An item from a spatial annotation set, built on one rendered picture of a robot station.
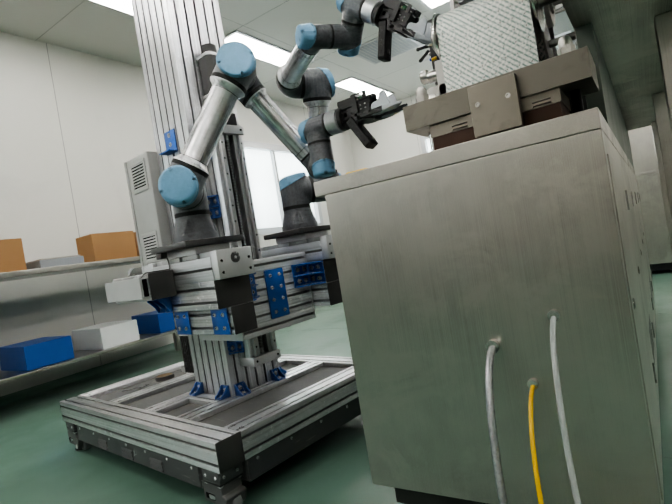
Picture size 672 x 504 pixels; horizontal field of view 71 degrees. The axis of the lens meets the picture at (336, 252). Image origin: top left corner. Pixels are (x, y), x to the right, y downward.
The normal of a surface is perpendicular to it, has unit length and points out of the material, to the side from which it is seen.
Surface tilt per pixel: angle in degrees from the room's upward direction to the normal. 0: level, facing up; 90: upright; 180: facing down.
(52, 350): 90
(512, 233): 90
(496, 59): 90
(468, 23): 90
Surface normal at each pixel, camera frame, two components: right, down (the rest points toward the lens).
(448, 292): -0.55, 0.10
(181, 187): 0.08, 0.11
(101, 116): 0.82, -0.13
